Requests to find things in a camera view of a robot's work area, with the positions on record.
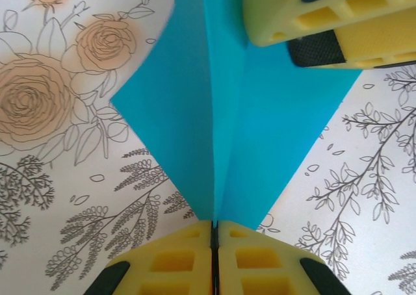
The floral patterned table cover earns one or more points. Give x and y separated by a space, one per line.
48 210

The blue square paper sheet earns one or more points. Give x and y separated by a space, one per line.
195 113

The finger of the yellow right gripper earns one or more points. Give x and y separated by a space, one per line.
373 38
276 12

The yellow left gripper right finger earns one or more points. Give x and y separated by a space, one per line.
260 262

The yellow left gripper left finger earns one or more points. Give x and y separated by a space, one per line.
172 262

